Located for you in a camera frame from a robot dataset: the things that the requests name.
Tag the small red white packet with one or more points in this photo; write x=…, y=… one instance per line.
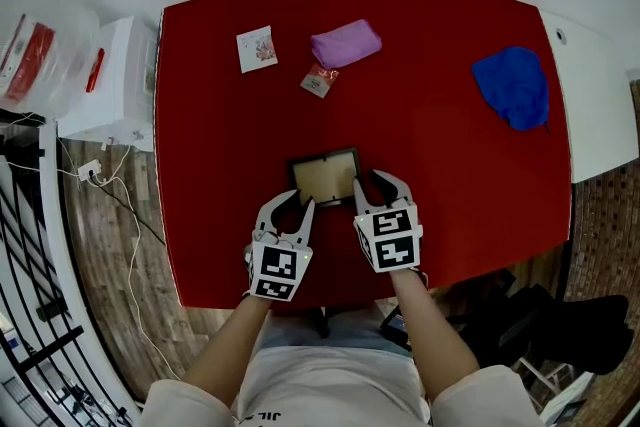
x=319, y=81

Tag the person's right forearm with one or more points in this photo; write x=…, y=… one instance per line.
x=430, y=335

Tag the person's white shirt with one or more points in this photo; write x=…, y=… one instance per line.
x=330, y=390

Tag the person's left forearm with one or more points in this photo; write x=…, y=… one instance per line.
x=230, y=355

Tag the black chair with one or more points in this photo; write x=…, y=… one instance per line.
x=565, y=330

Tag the folded purple cloth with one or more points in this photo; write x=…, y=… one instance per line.
x=346, y=44

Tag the black waist device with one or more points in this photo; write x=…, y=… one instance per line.
x=397, y=330

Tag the crumpled blue cloth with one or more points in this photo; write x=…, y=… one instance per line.
x=515, y=87

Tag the white water dispenser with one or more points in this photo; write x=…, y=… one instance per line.
x=120, y=85

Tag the black metal railing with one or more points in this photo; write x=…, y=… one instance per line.
x=30, y=275

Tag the white desk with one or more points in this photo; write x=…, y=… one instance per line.
x=595, y=105

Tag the person's grey trousers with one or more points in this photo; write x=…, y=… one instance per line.
x=350, y=330

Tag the red table cloth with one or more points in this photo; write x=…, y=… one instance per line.
x=450, y=195

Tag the white floral print card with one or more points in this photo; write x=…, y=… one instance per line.
x=256, y=49

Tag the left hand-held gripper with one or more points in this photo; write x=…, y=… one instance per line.
x=275, y=267

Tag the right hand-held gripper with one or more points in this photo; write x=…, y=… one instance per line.
x=392, y=237

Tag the black picture frame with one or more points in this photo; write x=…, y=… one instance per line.
x=325, y=177

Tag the white power strip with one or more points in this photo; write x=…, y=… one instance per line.
x=89, y=170

